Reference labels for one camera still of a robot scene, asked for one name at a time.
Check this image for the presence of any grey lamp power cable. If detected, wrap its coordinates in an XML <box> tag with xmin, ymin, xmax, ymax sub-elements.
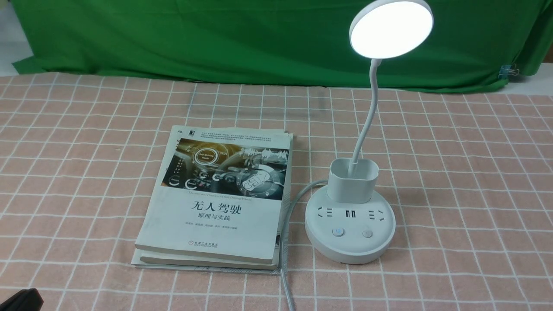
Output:
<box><xmin>279</xmin><ymin>179</ymin><xmax>329</xmax><ymax>311</ymax></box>

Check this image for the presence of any white desk lamp with sockets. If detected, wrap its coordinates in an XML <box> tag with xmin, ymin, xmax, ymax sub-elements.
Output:
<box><xmin>305</xmin><ymin>0</ymin><xmax>434</xmax><ymax>264</ymax></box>

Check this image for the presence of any black object at corner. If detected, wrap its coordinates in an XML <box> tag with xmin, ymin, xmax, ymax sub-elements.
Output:
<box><xmin>0</xmin><ymin>288</ymin><xmax>44</xmax><ymax>311</ymax></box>

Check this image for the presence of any bottom white book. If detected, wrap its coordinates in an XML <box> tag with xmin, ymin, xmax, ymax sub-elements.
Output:
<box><xmin>131</xmin><ymin>249</ymin><xmax>280</xmax><ymax>276</ymax></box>

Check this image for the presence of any pink checkered tablecloth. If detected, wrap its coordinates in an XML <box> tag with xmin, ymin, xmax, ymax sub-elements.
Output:
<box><xmin>0</xmin><ymin>73</ymin><xmax>553</xmax><ymax>311</ymax></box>

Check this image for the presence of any blue binder clip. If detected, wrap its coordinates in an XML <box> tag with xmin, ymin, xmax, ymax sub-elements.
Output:
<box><xmin>498</xmin><ymin>63</ymin><xmax>520</xmax><ymax>79</ymax></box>

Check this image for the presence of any top self-driving textbook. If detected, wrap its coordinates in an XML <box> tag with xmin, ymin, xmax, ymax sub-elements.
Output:
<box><xmin>135</xmin><ymin>125</ymin><xmax>293</xmax><ymax>263</ymax></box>

